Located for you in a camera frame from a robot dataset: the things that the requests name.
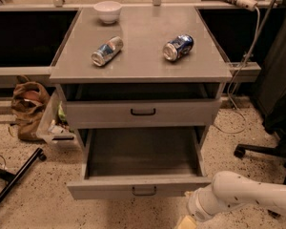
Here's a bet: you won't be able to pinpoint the grey drawer cabinet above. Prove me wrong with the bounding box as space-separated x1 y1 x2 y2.
49 5 233 151

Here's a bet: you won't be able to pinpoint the silver blue soda can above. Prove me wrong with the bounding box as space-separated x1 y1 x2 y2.
92 36 124 67

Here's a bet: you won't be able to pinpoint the white ceramic bowl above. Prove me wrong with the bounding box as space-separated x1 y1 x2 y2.
93 1 122 24

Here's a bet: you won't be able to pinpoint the black office chair base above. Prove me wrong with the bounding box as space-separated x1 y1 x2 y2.
234 94 286 185

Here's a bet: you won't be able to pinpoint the brown paper bag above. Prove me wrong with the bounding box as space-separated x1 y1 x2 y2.
11 75 50 141

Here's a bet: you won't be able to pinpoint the black stand legs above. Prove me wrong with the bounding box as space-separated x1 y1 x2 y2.
0 148 47 203

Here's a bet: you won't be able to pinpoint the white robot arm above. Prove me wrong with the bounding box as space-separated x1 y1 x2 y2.
187 171 286 222

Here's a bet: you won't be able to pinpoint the dark blue soda can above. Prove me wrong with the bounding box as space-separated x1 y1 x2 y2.
163 34 194 61

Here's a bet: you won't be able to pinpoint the clear plastic bin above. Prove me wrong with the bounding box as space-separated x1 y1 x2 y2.
36 91 79 149

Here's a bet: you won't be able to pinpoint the grey drawer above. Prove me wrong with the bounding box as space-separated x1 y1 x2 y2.
63 99 221 129
68 127 211 199

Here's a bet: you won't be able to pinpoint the white cable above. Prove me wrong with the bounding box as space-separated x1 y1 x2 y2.
213 5 261 135

